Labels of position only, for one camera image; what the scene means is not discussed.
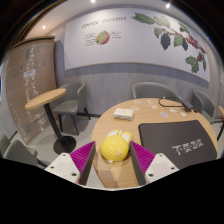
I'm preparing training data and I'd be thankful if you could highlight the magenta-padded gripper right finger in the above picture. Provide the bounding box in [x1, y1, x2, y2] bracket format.
[129, 140, 180, 187]

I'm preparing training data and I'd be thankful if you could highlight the black cable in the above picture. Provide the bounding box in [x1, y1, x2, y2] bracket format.
[157, 96, 185, 108]

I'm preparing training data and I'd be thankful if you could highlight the yellow computer mouse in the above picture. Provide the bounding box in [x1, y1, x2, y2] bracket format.
[99, 129, 133, 164]

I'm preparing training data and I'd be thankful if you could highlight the black power adapter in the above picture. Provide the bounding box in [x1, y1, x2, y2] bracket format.
[181, 100, 195, 112]

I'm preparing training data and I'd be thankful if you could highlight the black mouse pad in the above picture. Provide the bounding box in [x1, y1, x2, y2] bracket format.
[137, 120, 218, 170]

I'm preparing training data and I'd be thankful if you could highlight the coffee plant wall mural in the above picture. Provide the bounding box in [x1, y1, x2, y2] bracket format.
[63, 7, 212, 83]

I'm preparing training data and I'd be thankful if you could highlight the tan printed wall panel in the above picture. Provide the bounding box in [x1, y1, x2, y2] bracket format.
[4, 35, 58, 145]

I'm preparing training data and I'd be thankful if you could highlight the grey armchair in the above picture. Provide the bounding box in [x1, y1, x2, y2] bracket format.
[52, 80, 92, 136]
[191, 89, 218, 125]
[131, 81, 183, 100]
[0, 134, 49, 168]

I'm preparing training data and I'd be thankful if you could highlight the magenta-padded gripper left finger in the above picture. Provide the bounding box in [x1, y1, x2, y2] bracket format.
[44, 140, 97, 186]

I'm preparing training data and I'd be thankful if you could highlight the white tissue pack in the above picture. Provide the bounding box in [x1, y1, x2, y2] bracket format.
[112, 107, 135, 121]

